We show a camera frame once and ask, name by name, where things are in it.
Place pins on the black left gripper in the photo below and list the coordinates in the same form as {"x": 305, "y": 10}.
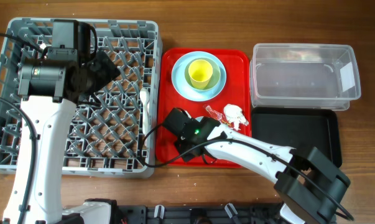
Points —
{"x": 106, "y": 73}

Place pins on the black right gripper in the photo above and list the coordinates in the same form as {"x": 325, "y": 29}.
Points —
{"x": 180, "y": 145}

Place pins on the white tissue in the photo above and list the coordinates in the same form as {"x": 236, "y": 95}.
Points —
{"x": 234, "y": 116}

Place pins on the white plastic spoon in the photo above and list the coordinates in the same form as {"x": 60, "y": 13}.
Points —
{"x": 145, "y": 97}

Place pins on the small blue food bowl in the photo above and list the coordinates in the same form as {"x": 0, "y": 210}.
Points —
{"x": 197, "y": 119}

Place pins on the red candy wrapper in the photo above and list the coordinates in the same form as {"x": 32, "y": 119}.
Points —
{"x": 216, "y": 115}

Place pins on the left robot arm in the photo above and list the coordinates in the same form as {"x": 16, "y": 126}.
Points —
{"x": 50, "y": 89}

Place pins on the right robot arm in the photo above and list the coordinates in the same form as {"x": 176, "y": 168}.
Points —
{"x": 309, "y": 184}

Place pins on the grey dishwasher rack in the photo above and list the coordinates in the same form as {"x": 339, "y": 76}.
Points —
{"x": 105, "y": 138}

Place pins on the black waste tray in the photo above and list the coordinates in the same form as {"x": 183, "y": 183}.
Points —
{"x": 299, "y": 128}

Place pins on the red plastic tray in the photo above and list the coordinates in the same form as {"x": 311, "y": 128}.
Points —
{"x": 235, "y": 92}

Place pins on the light blue plate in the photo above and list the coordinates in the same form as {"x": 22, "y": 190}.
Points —
{"x": 184, "y": 89}

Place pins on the light green bowl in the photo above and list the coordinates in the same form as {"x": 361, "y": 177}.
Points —
{"x": 215, "y": 79}

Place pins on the yellow plastic cup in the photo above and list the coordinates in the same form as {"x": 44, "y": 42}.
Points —
{"x": 200, "y": 72}

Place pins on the clear plastic bin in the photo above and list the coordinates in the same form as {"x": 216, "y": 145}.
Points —
{"x": 319, "y": 76}

